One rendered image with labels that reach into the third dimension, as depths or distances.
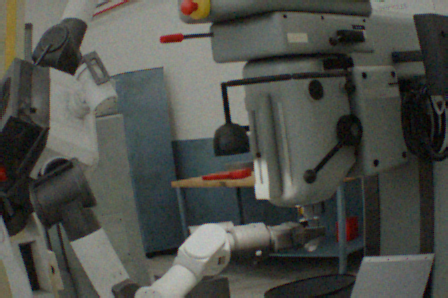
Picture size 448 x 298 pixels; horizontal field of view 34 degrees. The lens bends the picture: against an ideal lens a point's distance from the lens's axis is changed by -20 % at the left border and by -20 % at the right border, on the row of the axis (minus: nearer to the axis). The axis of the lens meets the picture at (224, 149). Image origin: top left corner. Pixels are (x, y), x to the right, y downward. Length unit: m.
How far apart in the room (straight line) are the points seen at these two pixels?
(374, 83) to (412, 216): 0.43
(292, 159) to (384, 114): 0.29
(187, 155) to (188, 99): 0.58
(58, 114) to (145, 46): 8.15
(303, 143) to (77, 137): 0.47
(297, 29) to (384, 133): 0.35
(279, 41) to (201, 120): 7.42
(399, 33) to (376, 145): 0.35
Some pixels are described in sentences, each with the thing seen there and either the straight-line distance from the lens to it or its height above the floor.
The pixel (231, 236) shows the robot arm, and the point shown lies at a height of 1.27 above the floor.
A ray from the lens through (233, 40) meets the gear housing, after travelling 1.88.
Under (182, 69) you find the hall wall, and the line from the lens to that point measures 9.36.
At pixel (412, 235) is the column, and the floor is 1.13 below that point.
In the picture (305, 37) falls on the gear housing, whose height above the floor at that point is 1.67.
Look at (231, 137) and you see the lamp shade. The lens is 1.78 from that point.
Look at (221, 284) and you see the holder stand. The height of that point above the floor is 1.08.
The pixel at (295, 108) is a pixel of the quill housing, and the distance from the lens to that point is 1.83.
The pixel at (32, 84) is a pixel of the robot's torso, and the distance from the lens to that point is 1.81.
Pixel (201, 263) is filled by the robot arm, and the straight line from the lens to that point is 1.81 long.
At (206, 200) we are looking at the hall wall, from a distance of 9.28.
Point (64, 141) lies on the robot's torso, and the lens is 1.76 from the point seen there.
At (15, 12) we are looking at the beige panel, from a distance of 3.46.
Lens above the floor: 1.55
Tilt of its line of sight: 3 degrees down
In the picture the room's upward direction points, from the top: 7 degrees counter-clockwise
